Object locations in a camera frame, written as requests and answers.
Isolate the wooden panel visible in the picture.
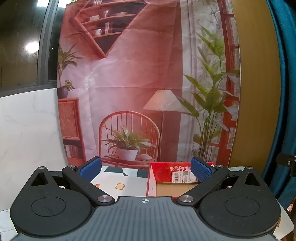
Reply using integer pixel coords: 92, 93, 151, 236
228, 0, 281, 181

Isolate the black clamp mount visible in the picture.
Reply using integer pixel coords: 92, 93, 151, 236
276, 152, 296, 178

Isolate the printed room scene backdrop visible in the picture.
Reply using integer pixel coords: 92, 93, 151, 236
57, 0, 241, 167

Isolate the red strawberry print box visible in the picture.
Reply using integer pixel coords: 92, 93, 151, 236
146, 161, 216, 197

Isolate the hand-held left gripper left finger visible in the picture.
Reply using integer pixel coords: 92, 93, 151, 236
29, 157, 115, 207

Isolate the blue fabric screen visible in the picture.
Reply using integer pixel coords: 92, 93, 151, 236
264, 0, 296, 209

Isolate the dark framed window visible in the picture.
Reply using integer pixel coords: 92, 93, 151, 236
0, 0, 66, 98

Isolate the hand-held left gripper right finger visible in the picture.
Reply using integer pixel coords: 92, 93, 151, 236
177, 157, 267, 206

